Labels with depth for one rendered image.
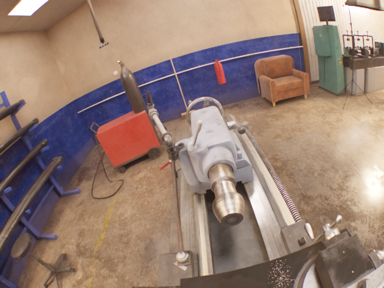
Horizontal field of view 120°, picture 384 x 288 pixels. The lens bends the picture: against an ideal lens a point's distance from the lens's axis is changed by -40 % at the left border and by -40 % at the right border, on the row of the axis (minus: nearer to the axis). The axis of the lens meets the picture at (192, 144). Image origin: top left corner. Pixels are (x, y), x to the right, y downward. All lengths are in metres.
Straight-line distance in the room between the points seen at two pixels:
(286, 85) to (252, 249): 3.31
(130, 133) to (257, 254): 2.47
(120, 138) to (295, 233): 2.62
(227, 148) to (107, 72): 3.92
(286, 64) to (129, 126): 3.28
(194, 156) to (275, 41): 4.03
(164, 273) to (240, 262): 0.31
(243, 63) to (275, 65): 0.72
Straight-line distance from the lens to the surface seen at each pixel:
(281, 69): 4.07
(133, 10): 4.20
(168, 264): 0.72
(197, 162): 0.63
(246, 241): 0.86
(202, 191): 0.91
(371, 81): 4.98
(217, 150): 0.62
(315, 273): 0.58
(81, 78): 4.70
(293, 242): 0.69
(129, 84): 2.81
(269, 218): 0.78
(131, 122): 2.81
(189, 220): 0.84
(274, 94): 3.67
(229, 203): 0.46
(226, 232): 0.89
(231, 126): 0.95
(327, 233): 0.54
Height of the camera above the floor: 1.49
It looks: 29 degrees down
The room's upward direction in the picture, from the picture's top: 19 degrees counter-clockwise
